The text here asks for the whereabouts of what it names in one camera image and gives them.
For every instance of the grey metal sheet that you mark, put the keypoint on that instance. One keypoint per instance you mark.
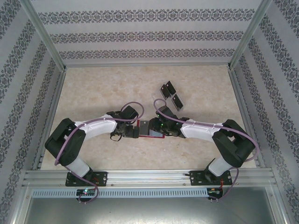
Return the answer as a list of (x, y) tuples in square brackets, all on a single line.
[(149, 210)]

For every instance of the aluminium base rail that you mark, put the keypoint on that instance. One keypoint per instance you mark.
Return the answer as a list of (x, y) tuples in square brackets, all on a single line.
[(149, 178)]

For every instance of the aluminium lower frame post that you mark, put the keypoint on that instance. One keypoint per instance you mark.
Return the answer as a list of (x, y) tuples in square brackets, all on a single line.
[(19, 205), (281, 205)]

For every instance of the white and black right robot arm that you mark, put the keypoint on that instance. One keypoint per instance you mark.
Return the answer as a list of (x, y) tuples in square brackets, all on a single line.
[(201, 131)]

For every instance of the aluminium frame post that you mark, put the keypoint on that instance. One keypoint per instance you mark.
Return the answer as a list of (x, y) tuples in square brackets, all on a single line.
[(45, 35), (247, 35), (19, 205), (281, 205)]

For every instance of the black credit card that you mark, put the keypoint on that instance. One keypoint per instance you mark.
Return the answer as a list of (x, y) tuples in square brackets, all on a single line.
[(170, 87), (165, 91), (178, 102), (144, 128)]

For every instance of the small circuit board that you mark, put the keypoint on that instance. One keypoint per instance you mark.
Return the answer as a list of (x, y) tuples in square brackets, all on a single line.
[(213, 190), (85, 192)]

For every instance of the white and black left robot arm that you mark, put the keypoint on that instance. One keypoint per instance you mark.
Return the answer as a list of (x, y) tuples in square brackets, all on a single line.
[(98, 127)]

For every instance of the red card holder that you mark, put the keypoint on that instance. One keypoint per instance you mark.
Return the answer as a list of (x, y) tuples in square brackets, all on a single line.
[(156, 133)]

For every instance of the aluminium side rail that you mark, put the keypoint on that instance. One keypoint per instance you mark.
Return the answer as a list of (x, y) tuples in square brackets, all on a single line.
[(58, 91), (237, 91)]

